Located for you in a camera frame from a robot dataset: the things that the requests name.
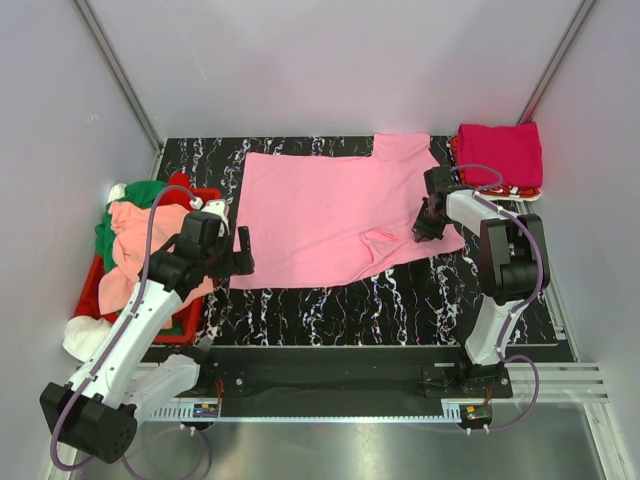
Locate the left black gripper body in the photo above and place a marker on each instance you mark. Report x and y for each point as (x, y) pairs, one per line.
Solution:
(219, 259)

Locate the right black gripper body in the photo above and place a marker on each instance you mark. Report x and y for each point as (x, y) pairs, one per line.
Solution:
(427, 225)

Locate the pink t shirt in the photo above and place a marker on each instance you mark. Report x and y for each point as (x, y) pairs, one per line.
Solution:
(318, 221)

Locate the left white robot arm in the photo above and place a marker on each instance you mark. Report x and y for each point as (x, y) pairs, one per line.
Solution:
(97, 411)

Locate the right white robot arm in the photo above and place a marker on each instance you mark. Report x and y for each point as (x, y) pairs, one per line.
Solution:
(513, 268)

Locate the red t shirt in bin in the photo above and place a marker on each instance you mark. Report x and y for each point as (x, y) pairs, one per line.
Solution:
(180, 193)

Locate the folded red white t shirt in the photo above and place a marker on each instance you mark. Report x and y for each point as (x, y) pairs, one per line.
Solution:
(518, 194)

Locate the red plastic bin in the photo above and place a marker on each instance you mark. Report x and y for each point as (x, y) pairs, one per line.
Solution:
(179, 330)

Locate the salmon t shirt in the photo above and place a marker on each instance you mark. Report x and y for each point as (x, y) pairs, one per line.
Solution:
(168, 221)

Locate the green t shirt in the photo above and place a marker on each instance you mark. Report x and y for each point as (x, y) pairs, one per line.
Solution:
(140, 192)

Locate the black marble pattern mat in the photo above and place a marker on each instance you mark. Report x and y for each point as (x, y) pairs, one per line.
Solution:
(434, 301)

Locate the folded magenta t shirt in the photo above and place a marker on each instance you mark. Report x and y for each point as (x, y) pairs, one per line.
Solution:
(515, 152)

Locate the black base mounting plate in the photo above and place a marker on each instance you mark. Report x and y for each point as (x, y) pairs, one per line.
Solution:
(431, 371)

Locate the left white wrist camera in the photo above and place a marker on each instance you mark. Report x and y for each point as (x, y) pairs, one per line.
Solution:
(216, 207)

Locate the white cable duct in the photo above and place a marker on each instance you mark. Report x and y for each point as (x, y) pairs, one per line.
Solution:
(202, 412)

